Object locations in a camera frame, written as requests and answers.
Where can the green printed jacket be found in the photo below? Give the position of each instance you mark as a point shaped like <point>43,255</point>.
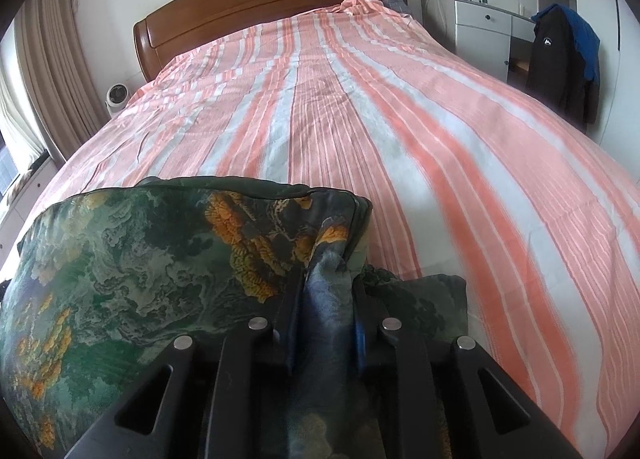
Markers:
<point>150,264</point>

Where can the white dresser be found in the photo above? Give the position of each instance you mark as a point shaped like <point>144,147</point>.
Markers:
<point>480,34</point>

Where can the grey pillow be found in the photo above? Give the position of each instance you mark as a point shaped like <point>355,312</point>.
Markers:
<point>395,5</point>

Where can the grey panel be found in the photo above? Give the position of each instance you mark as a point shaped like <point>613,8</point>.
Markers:
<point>437,19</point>

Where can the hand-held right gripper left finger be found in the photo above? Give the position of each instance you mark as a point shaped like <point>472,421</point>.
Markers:
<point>287,319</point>

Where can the blue garment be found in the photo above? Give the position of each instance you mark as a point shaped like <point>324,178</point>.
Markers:
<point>587,49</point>

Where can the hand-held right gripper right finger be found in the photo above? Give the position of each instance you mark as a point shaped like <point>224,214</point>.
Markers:
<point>359,339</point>

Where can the wooden headboard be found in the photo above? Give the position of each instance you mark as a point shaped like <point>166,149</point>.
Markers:
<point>250,4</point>

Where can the window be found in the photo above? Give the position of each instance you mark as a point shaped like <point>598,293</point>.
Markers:
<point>7,169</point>

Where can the bed with pink striped sheet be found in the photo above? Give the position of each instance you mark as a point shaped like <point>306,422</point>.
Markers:
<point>400,139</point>

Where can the beige curtain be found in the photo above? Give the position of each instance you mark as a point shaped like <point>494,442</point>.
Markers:
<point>55,64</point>

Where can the white windowsill cabinet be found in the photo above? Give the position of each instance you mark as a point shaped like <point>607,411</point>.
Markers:
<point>30,199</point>

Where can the white sheer curtain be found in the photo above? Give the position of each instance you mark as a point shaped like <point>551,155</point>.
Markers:
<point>12,104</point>

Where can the black jacket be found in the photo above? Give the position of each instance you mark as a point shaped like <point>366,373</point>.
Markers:
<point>555,69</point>

